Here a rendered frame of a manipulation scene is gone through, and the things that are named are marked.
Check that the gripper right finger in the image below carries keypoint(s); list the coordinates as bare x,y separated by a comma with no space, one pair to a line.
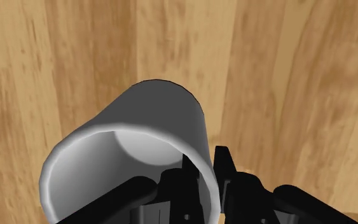
247,192

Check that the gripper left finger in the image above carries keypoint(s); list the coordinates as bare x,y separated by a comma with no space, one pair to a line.
172,192

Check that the grey cup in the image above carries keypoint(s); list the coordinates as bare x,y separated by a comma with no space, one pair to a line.
154,105

